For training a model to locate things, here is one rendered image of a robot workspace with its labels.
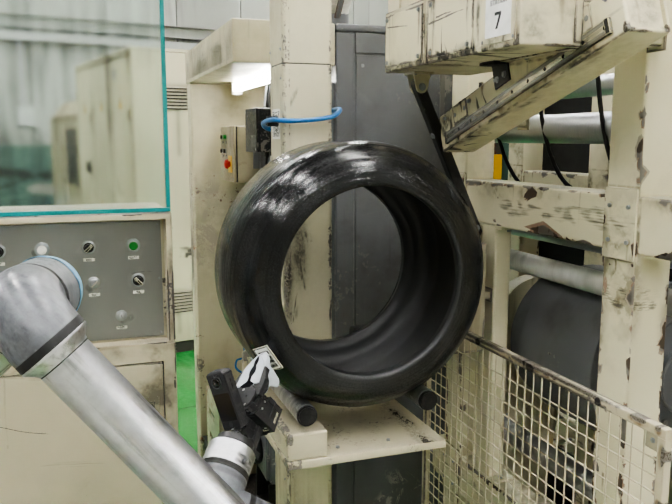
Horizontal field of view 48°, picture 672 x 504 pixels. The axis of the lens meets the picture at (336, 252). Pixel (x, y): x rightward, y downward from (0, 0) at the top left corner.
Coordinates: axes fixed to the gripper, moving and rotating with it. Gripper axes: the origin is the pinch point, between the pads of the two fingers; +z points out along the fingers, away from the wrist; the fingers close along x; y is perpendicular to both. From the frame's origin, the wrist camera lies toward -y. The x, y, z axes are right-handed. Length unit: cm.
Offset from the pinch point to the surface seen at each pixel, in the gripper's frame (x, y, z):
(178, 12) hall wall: -578, 83, 824
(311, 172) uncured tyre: 17.9, -19.5, 27.2
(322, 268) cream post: -9.8, 15.7, 43.0
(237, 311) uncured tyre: -2.1, -8.2, 5.4
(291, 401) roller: -4.8, 16.2, 1.1
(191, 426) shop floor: -196, 129, 99
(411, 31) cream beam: 32, -20, 73
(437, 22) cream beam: 42, -22, 64
